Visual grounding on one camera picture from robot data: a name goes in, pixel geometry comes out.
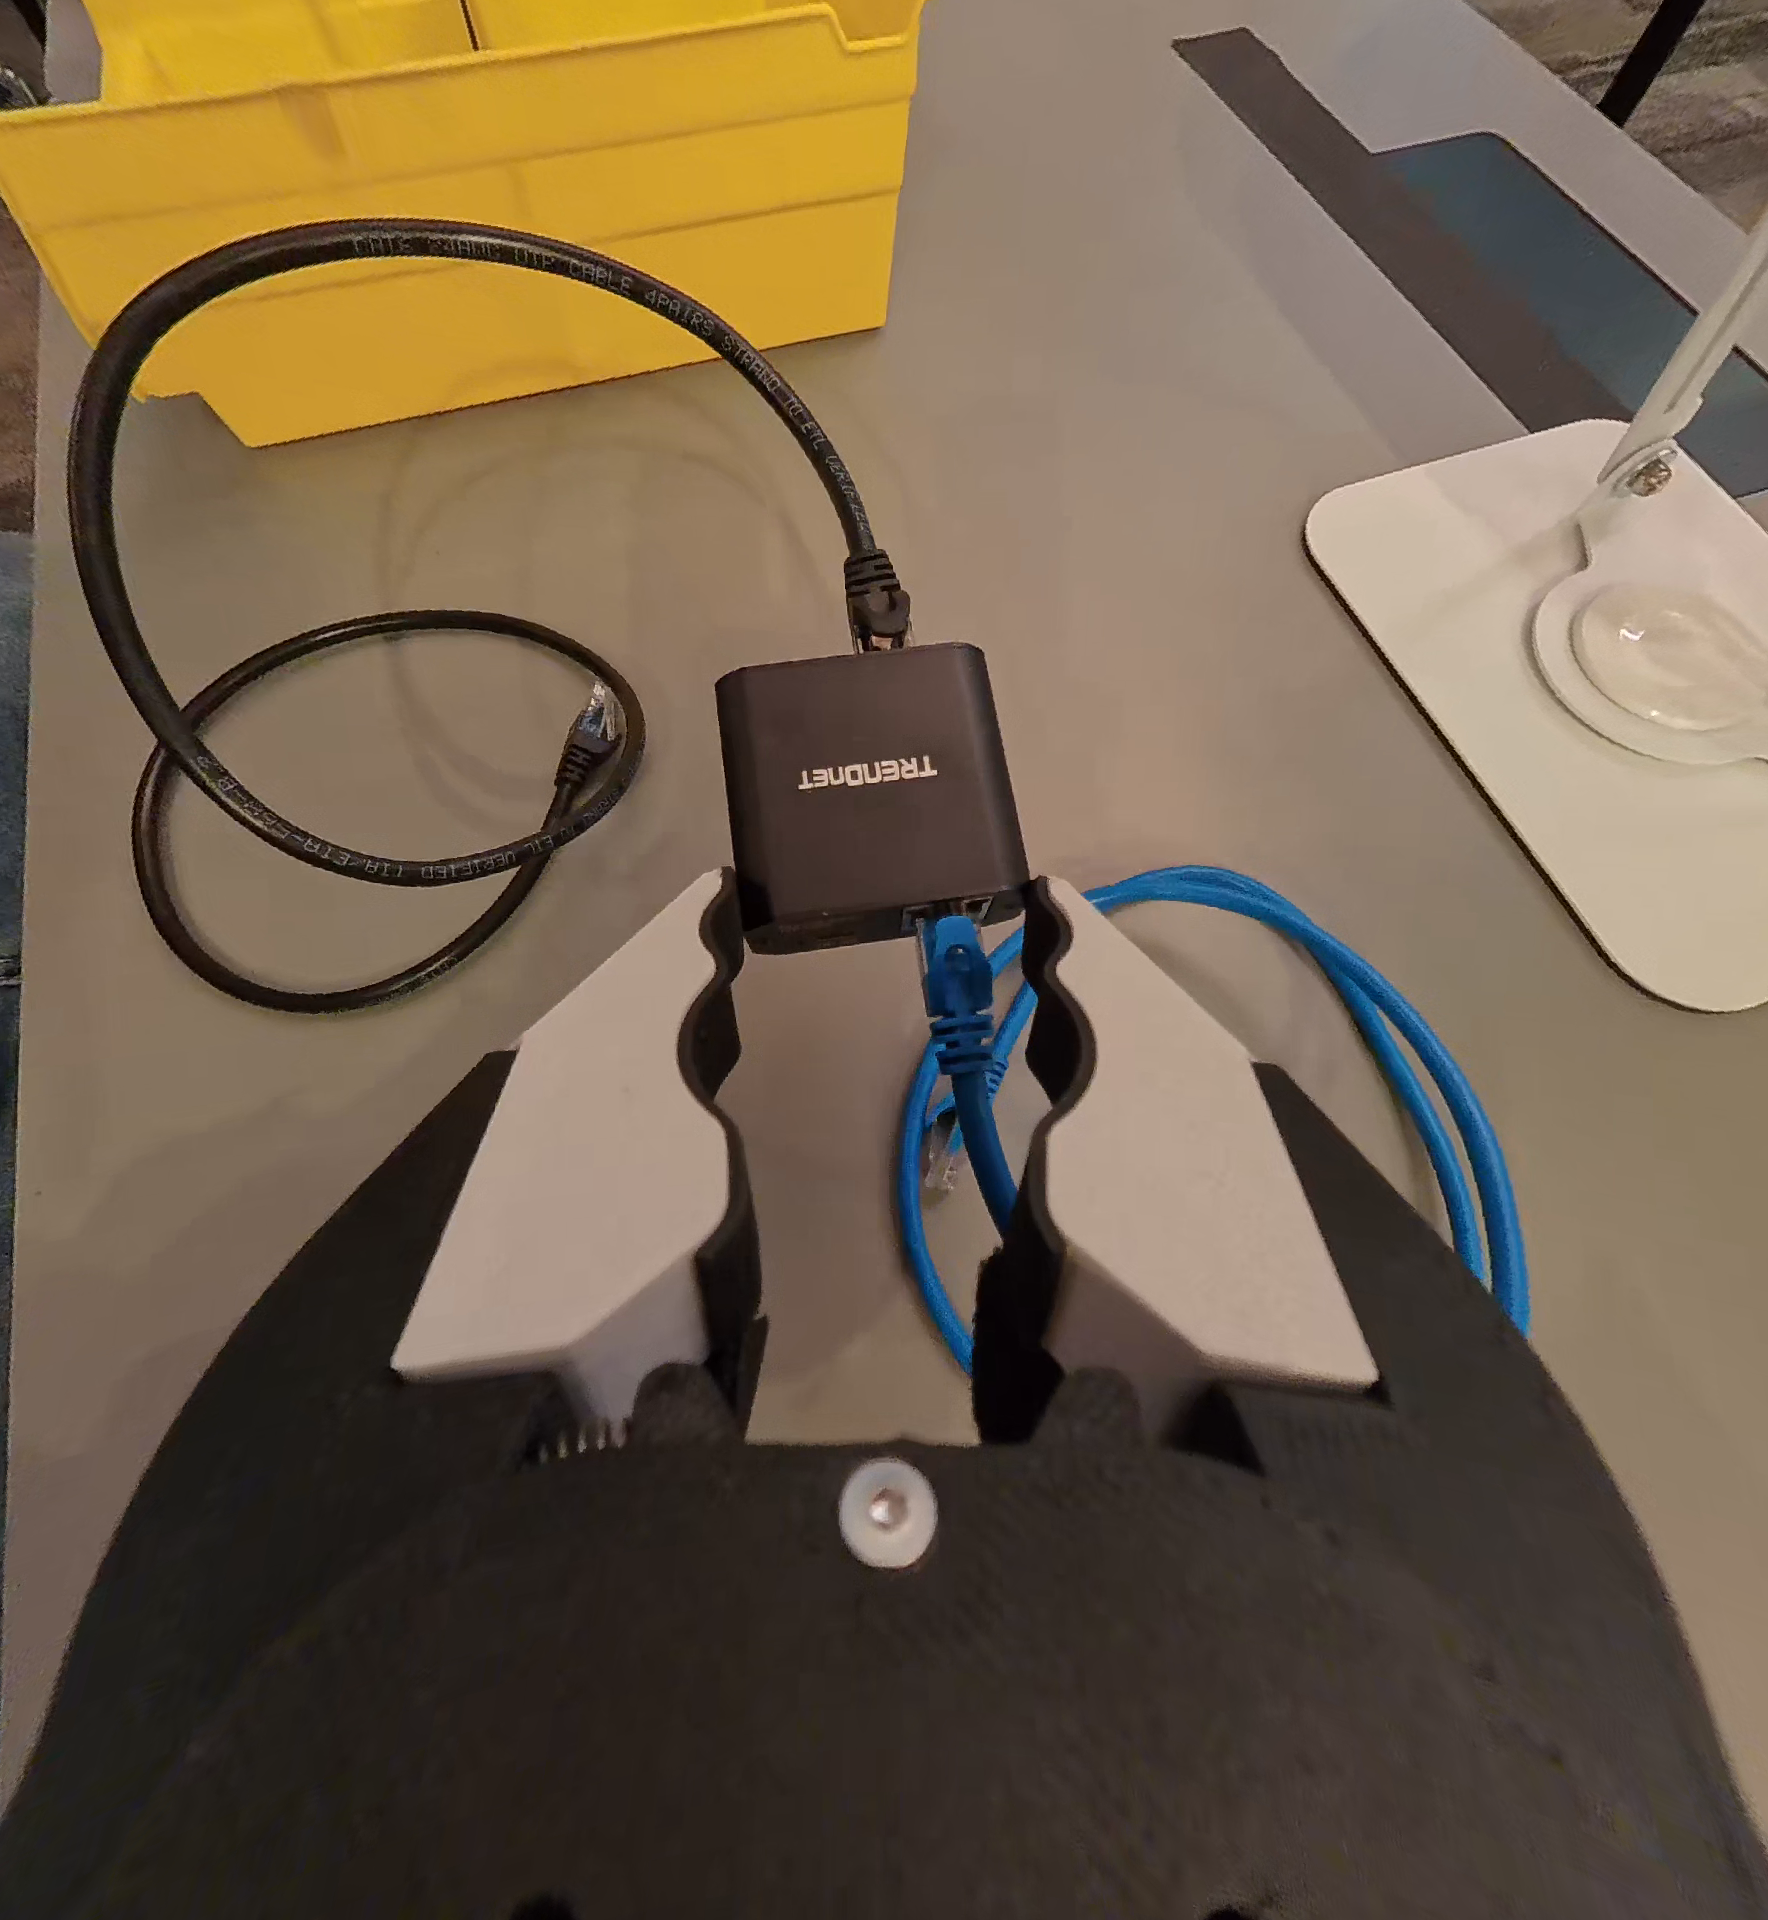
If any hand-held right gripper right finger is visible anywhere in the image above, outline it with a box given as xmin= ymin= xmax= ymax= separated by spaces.
xmin=969 ymin=874 xmax=1381 ymax=1446

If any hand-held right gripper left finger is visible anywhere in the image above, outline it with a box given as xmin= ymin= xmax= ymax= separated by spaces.
xmin=391 ymin=865 xmax=773 ymax=1446

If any blue ethernet cable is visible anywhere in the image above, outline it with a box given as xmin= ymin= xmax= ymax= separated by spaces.
xmin=897 ymin=864 xmax=1535 ymax=1374

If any black network switch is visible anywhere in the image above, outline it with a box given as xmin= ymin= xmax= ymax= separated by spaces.
xmin=714 ymin=642 xmax=1036 ymax=957

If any black ethernet cable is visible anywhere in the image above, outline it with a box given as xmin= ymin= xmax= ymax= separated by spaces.
xmin=66 ymin=215 xmax=916 ymax=1013

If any small yellow bin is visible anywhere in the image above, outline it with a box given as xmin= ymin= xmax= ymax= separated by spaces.
xmin=0 ymin=0 xmax=926 ymax=450

